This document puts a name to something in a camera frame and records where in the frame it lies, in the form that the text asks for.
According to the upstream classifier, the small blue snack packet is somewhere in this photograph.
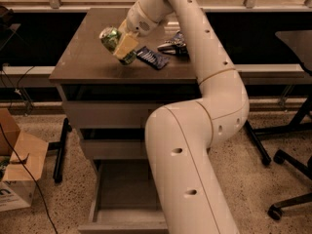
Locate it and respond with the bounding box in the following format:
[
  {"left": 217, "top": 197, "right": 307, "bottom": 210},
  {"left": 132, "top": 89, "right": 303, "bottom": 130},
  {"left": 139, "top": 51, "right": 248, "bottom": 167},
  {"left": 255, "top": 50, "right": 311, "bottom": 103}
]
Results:
[{"left": 136, "top": 46, "right": 170, "bottom": 70}]

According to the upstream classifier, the black left table leg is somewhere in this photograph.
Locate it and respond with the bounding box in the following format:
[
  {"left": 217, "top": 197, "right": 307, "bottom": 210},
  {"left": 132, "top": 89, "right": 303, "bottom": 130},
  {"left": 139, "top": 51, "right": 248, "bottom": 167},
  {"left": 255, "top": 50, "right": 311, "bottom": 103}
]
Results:
[{"left": 48, "top": 118, "right": 72, "bottom": 183}]

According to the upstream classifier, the blue crumpled chip bag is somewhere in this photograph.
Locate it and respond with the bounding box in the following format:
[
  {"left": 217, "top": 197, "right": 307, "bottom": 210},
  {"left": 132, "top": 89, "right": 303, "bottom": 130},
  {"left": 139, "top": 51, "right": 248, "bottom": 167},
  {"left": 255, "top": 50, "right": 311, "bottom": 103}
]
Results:
[{"left": 157, "top": 31, "right": 188, "bottom": 56}]

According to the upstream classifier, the green soda can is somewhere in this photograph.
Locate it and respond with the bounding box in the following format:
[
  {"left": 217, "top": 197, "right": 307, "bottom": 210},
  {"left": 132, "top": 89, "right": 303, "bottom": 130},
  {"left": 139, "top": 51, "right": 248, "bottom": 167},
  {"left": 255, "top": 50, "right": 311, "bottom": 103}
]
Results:
[{"left": 99, "top": 26, "right": 137, "bottom": 65}]

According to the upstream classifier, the grey middle drawer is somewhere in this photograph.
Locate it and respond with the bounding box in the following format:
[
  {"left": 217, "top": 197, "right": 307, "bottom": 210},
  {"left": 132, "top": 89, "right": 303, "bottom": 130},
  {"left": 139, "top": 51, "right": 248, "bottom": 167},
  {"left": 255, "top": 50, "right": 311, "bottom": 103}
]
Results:
[{"left": 80, "top": 128, "right": 146, "bottom": 160}]

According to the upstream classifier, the black office chair base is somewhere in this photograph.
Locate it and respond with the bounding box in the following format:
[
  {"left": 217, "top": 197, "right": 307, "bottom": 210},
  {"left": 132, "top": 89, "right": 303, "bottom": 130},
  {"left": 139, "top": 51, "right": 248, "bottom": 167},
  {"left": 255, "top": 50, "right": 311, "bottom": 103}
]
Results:
[{"left": 266, "top": 149, "right": 312, "bottom": 222}]

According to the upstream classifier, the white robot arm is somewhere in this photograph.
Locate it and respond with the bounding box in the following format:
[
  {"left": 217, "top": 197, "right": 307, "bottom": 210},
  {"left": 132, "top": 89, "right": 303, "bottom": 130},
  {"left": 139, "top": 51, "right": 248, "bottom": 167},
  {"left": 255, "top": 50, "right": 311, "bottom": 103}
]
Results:
[{"left": 120, "top": 0, "right": 250, "bottom": 234}]

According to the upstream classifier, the grey top drawer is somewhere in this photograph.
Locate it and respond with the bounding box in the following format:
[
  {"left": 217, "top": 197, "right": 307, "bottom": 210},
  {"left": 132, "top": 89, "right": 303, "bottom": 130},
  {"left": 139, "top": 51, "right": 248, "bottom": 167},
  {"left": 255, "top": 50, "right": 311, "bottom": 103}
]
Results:
[{"left": 62, "top": 84, "right": 201, "bottom": 129}]

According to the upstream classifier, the black cable on floor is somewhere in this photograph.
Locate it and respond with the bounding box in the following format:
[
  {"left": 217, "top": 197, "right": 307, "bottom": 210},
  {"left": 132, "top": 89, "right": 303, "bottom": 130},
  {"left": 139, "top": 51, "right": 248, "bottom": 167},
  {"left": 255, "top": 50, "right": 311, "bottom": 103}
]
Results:
[{"left": 0, "top": 122, "right": 59, "bottom": 234}]

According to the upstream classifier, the cardboard box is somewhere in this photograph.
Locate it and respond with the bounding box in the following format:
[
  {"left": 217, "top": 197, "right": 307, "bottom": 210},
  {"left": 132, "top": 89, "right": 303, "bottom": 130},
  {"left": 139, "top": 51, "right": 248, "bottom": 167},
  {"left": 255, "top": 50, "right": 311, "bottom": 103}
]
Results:
[{"left": 0, "top": 108, "right": 48, "bottom": 212}]

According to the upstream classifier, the black table leg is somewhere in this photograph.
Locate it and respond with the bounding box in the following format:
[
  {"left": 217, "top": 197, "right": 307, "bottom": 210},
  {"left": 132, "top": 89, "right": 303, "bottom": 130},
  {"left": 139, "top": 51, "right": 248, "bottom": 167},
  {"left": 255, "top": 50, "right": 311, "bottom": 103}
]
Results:
[
  {"left": 245, "top": 95, "right": 312, "bottom": 166},
  {"left": 48, "top": 118, "right": 72, "bottom": 183}
]

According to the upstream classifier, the grey open bottom drawer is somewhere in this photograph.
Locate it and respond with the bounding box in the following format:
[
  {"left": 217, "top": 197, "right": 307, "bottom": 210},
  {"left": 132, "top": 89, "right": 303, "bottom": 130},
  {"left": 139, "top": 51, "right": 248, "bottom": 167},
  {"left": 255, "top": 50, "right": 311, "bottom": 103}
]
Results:
[{"left": 78, "top": 160, "right": 169, "bottom": 234}]

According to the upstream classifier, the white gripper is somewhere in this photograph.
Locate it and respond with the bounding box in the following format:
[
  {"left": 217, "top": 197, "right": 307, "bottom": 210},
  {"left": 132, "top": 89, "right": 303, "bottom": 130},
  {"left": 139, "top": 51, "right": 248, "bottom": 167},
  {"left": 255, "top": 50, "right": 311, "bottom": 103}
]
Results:
[{"left": 113, "top": 2, "right": 158, "bottom": 59}]

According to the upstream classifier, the black right table leg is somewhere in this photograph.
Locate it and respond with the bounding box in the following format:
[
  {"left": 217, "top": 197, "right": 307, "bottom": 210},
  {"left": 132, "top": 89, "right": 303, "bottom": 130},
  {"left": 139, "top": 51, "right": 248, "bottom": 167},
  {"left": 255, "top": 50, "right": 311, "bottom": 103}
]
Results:
[{"left": 245, "top": 95, "right": 312, "bottom": 166}]

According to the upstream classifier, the grey drawer cabinet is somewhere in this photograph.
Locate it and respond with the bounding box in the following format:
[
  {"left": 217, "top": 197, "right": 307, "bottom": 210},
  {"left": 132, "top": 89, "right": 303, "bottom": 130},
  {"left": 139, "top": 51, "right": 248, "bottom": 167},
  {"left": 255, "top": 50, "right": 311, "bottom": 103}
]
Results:
[{"left": 50, "top": 8, "right": 202, "bottom": 170}]

